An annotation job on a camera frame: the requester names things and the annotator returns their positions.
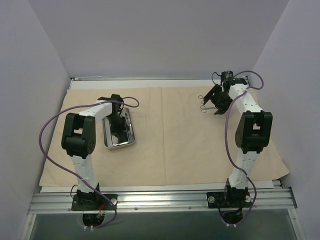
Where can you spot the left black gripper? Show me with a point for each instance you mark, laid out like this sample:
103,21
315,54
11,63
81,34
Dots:
118,126

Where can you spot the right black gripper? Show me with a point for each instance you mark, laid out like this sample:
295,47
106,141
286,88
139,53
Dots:
220,99

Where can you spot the steel surgical scissors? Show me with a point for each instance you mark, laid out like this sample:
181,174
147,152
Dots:
204,109

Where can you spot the steel instrument tray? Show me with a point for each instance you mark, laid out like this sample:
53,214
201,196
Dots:
125,141

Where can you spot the beige cloth kit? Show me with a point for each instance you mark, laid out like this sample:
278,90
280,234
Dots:
175,143

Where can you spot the steel forceps with ring handles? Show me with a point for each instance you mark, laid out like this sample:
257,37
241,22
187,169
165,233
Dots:
201,97

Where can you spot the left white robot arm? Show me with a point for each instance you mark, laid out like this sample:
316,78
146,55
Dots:
79,140

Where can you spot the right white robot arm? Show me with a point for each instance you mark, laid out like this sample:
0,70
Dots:
253,131

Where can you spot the back aluminium rail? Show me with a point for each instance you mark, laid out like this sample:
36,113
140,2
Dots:
122,78

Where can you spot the aluminium rail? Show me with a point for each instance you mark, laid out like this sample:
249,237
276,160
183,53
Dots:
122,78
160,201

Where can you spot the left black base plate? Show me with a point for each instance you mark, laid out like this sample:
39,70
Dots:
90,202

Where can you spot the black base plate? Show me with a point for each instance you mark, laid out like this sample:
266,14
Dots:
225,200
90,202

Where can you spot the front aluminium rail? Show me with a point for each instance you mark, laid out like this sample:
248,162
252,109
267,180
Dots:
160,201

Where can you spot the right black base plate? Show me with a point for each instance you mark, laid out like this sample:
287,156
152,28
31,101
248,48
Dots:
225,200

